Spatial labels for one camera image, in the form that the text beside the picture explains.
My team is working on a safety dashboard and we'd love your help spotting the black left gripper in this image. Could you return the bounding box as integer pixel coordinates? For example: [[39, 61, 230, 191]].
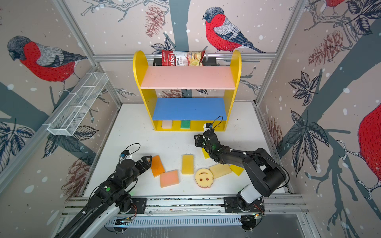
[[123, 154, 153, 189]]

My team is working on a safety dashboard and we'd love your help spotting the orange scouring sponge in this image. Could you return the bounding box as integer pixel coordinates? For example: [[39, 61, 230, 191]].
[[151, 155, 165, 178]]

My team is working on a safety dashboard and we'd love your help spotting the green scouring sponge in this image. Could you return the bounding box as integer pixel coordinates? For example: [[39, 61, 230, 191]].
[[180, 120, 191, 130]]

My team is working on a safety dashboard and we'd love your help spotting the pale pink sponge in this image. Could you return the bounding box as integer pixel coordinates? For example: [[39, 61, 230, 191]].
[[161, 120, 173, 130]]

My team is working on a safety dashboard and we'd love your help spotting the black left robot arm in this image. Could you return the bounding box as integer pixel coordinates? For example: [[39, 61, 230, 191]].
[[55, 156, 152, 238]]

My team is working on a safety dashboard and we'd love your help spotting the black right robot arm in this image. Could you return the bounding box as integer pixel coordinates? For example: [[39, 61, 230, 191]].
[[194, 128, 289, 205]]

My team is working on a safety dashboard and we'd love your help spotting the yellow wooden shelf unit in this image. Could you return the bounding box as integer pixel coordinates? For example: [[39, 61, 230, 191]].
[[133, 51, 242, 131]]

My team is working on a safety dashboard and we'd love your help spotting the small bright yellow sponge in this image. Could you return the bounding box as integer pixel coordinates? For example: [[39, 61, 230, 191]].
[[202, 148, 210, 159]]

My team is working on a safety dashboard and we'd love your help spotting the yellow rectangular sponge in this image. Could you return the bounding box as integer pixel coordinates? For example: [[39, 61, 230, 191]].
[[181, 155, 194, 175]]

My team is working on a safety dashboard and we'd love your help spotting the salmon pink sponge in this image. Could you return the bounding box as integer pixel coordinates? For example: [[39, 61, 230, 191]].
[[160, 170, 179, 188]]

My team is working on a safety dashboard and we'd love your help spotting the cream beige sponge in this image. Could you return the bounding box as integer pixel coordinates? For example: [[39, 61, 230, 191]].
[[209, 164, 232, 179]]

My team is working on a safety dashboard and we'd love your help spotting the smiley face sponge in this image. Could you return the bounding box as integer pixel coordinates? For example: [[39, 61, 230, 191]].
[[195, 168, 214, 188]]

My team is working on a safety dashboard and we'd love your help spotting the red chips bag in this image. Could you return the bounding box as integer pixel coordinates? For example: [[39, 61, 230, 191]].
[[162, 50, 205, 62]]

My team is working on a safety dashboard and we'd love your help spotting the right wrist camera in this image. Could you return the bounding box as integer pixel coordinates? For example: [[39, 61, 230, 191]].
[[203, 123, 213, 131]]

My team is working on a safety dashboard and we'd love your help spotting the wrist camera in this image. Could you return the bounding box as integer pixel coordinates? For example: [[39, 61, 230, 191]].
[[203, 123, 213, 131], [120, 150, 130, 159]]

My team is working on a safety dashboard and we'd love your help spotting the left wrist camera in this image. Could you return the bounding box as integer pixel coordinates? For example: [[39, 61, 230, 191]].
[[120, 150, 130, 159]]

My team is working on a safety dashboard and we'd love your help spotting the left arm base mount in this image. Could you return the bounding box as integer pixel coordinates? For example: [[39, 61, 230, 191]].
[[118, 197, 147, 215]]

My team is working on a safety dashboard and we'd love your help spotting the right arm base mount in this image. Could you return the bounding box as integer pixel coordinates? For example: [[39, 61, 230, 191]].
[[221, 196, 265, 214]]

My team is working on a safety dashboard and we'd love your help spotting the white wire mesh basket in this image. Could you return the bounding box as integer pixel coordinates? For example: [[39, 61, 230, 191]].
[[47, 72, 109, 136]]

